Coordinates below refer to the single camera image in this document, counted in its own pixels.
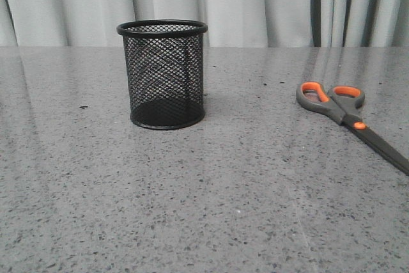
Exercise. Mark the black mesh pen holder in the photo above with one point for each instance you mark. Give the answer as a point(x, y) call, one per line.
point(164, 62)

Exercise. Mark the grey pleated curtain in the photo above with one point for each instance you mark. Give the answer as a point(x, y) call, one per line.
point(231, 23)

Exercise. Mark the grey and orange scissors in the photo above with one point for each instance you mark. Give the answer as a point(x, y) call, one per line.
point(341, 104)

